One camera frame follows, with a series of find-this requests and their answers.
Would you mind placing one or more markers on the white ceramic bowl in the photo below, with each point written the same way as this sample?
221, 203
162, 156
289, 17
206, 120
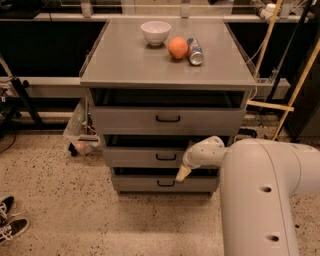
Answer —
155, 32

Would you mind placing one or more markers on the black sneaker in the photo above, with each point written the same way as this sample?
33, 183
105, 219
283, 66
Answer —
13, 229
6, 203

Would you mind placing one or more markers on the black sneaker near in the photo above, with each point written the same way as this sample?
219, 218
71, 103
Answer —
13, 229

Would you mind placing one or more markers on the black tripod stand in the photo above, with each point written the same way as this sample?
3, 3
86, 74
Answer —
20, 90

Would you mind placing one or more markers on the black sneaker far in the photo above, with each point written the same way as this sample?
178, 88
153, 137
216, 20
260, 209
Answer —
6, 203

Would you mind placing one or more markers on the orange fruit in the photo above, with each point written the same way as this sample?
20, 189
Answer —
178, 48

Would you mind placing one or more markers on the grey top drawer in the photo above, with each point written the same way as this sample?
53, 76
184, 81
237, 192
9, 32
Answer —
167, 121

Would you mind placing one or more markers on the wooden frame stand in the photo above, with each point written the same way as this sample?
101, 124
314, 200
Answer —
285, 52

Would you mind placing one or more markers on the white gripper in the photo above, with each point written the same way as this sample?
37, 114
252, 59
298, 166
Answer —
190, 159

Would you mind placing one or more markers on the grey drawer cabinet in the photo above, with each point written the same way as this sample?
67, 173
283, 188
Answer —
124, 71

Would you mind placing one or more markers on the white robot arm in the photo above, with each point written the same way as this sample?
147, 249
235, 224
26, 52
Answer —
257, 179

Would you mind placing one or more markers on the silver blue soda can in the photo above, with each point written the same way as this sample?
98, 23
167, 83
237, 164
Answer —
195, 54

